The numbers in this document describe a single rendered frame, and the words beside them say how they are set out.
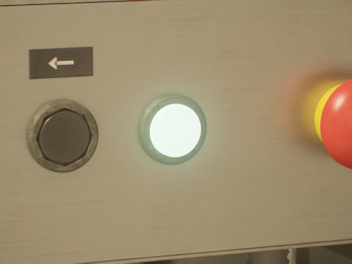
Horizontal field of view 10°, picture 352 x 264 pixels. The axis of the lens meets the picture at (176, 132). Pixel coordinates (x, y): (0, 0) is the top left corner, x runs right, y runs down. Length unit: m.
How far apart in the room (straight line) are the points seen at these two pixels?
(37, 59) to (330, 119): 0.13
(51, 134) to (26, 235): 0.04
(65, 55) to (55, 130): 0.03
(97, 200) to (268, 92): 0.09
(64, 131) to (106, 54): 0.04
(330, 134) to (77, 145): 0.11
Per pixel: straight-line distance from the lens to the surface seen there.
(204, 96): 0.82
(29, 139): 0.80
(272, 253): 0.94
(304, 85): 0.84
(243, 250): 0.84
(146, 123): 0.81
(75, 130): 0.80
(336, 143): 0.83
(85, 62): 0.80
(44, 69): 0.80
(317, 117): 0.84
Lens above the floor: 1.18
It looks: 9 degrees down
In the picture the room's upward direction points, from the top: straight up
